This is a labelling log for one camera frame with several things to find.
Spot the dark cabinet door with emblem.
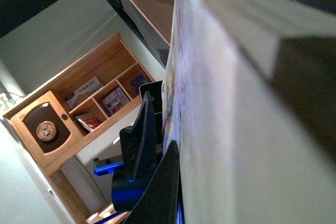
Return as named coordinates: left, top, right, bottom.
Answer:
left=23, top=102, right=70, bottom=153

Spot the red white book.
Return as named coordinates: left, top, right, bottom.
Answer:
left=75, top=113, right=102, bottom=132

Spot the blue red book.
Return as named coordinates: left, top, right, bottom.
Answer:
left=130, top=74, right=148, bottom=91

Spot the white box in hutch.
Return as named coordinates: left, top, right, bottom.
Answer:
left=66, top=77, right=103, bottom=109

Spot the honey wooden hutch cabinet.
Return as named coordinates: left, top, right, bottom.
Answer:
left=4, top=34, right=153, bottom=223

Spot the colourful children's book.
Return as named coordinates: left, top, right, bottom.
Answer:
left=101, top=87, right=130, bottom=115

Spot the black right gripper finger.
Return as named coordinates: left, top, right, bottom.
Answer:
left=124, top=140, right=182, bottom=223

